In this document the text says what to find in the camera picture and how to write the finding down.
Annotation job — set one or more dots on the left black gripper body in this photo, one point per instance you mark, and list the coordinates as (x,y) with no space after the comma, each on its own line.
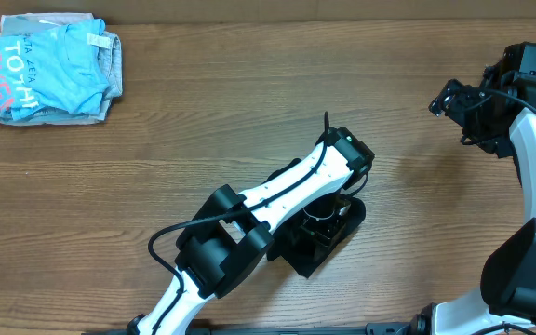
(314,260)

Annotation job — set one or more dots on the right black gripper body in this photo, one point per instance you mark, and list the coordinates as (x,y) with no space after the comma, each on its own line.
(450,100)

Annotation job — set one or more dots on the black t-shirt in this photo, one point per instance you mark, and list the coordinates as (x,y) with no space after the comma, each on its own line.
(303,262)

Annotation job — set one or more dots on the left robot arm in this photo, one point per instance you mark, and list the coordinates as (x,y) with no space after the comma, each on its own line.
(230,234)

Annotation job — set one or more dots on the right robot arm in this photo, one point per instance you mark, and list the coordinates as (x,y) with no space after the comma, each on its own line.
(505,300)

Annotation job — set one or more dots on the light blue printed t-shirt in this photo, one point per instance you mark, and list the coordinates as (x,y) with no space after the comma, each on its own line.
(54,68)

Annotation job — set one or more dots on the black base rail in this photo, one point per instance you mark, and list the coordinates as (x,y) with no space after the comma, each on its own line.
(368,329)

